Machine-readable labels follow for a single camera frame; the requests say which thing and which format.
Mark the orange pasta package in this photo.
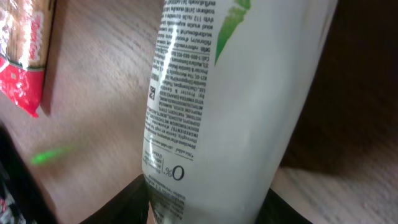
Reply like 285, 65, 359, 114
1, 0, 57, 118

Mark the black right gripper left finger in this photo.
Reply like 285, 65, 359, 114
80, 174, 149, 224

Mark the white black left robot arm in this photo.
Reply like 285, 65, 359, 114
1, 126, 149, 224

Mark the white tube with cork cap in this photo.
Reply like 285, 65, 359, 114
142, 0, 337, 223

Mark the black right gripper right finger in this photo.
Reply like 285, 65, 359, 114
255, 189, 312, 224

